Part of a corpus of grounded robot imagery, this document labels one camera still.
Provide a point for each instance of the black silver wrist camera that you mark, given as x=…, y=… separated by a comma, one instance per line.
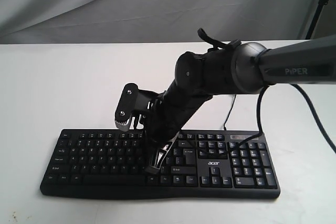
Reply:
x=133, y=103

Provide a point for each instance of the black acer keyboard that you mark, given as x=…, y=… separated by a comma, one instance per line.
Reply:
x=110, y=164

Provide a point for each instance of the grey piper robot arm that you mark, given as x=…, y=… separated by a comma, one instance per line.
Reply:
x=232, y=68

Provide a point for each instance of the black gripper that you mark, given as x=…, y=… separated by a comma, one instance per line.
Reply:
x=168, y=114

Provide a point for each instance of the black tripod stand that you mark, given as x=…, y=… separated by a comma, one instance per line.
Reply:
x=320, y=5

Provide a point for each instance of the grey backdrop cloth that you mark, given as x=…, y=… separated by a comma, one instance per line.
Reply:
x=120, y=21

